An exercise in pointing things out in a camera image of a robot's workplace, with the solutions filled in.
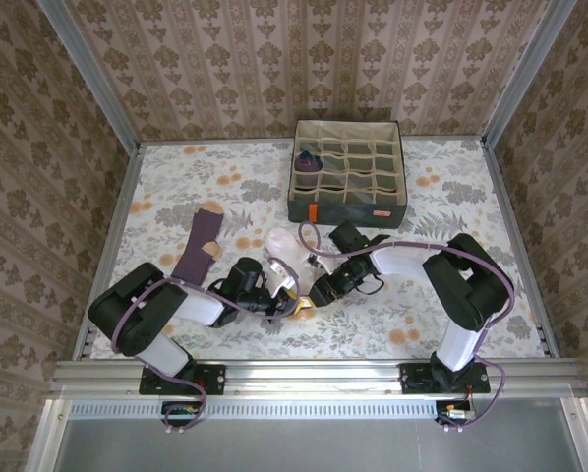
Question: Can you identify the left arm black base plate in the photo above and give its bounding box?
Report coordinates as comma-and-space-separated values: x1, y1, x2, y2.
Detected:
140, 363, 226, 396

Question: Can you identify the aluminium side rail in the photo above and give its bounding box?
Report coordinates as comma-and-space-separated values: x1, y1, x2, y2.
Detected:
72, 142, 146, 361
483, 140, 561, 359

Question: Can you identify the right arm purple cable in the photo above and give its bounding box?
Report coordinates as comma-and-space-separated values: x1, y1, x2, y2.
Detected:
298, 221, 516, 434

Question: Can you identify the slotted cable duct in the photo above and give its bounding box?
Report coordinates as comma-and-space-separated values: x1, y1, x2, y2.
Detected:
67, 398, 565, 420

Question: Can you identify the purple sock with blue toe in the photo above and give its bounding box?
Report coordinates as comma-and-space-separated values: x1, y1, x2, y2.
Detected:
293, 150, 323, 174

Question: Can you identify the wide aluminium base rail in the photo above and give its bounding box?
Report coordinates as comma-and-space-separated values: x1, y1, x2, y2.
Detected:
52, 358, 583, 397

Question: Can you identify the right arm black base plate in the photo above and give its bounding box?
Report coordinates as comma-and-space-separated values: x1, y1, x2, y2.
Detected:
400, 362, 492, 396

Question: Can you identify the grey metal panel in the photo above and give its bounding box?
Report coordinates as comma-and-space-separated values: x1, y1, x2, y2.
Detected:
26, 397, 588, 472

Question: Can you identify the floral tablecloth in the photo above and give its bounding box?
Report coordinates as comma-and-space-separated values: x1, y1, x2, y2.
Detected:
85, 139, 551, 360

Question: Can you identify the black connector bracket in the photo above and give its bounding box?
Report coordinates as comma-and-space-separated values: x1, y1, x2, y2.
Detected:
436, 400, 478, 427
160, 400, 202, 428

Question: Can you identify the white sock with striped cuff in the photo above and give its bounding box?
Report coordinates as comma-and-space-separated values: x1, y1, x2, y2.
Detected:
265, 227, 320, 316

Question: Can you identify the purple sock with tan toe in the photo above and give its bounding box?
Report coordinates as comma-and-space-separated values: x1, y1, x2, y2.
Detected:
170, 202, 225, 287

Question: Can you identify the aluminium frame post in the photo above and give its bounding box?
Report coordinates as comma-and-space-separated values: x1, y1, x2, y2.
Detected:
36, 0, 143, 151
480, 0, 579, 148

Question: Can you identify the grey fabric sock organizer box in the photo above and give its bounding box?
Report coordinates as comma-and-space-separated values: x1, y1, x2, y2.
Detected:
287, 119, 408, 228

